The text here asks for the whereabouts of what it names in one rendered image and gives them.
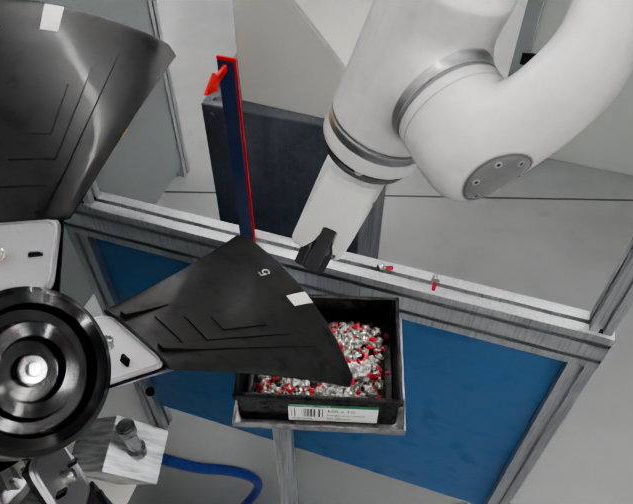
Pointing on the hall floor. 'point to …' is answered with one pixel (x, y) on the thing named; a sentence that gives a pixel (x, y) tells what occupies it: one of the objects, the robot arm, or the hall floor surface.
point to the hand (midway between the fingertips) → (316, 252)
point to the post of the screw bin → (285, 454)
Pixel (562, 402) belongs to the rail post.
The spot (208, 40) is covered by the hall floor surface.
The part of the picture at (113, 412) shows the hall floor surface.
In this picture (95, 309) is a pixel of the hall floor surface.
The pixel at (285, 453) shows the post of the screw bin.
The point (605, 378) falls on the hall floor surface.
